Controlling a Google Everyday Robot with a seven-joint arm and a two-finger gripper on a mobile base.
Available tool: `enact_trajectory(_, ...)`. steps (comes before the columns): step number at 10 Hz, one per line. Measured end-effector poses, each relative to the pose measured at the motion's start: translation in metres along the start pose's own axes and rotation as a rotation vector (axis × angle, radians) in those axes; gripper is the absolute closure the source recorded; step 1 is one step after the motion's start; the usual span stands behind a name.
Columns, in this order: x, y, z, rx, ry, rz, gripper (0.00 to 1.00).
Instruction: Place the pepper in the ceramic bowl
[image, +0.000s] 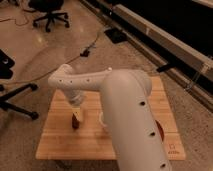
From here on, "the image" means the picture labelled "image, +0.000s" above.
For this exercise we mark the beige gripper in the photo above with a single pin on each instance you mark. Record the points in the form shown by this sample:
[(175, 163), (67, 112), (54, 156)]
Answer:
[(77, 112)]

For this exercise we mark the dark red pepper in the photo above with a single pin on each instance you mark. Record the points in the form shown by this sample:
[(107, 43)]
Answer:
[(75, 122)]

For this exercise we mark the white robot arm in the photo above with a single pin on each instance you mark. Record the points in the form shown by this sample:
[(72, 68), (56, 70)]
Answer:
[(126, 113)]

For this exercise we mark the translucent plastic cup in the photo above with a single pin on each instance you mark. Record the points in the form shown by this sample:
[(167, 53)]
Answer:
[(101, 119)]

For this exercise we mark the wooden table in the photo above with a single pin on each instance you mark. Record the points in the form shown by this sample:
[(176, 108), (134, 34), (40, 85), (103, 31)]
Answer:
[(59, 141)]

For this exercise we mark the black floor plate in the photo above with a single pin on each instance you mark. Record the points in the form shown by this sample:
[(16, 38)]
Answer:
[(115, 35)]

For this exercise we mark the black office chair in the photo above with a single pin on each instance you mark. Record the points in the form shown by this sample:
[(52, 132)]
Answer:
[(51, 10)]

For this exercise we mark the long grey rail beam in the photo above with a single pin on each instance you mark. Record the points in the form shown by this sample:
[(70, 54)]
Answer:
[(182, 63)]

